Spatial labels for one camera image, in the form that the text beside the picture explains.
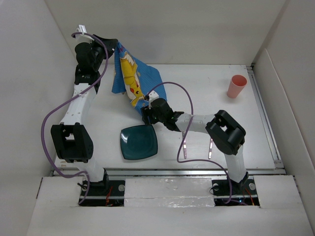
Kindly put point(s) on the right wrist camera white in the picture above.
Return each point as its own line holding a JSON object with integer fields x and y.
{"x": 152, "y": 96}

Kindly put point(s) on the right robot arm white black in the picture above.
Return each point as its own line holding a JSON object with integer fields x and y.
{"x": 227, "y": 134}

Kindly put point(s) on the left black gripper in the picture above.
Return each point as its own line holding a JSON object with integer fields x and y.
{"x": 110, "y": 44}

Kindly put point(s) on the dark teal square plate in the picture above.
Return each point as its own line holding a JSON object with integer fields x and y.
{"x": 138, "y": 142}

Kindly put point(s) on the pink plastic cup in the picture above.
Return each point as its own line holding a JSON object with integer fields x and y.
{"x": 237, "y": 83}

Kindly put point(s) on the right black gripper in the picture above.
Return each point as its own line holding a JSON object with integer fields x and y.
{"x": 146, "y": 111}

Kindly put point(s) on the blue Pikachu cloth placemat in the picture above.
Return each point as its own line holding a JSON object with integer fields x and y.
{"x": 133, "y": 77}

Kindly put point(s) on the white foam block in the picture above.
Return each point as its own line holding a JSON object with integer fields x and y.
{"x": 180, "y": 192}

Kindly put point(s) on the fork with pink handle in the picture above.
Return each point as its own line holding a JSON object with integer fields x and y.
{"x": 184, "y": 146}

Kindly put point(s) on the knife with pink handle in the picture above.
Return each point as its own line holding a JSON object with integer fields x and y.
{"x": 210, "y": 148}

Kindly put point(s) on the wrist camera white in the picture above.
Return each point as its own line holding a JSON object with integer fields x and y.
{"x": 81, "y": 29}
{"x": 152, "y": 96}

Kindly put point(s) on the metal rail frame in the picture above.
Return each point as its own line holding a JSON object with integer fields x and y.
{"x": 198, "y": 89}

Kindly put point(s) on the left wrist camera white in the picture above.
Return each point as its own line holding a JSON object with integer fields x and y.
{"x": 81, "y": 29}

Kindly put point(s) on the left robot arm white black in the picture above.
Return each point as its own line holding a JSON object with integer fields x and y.
{"x": 71, "y": 139}

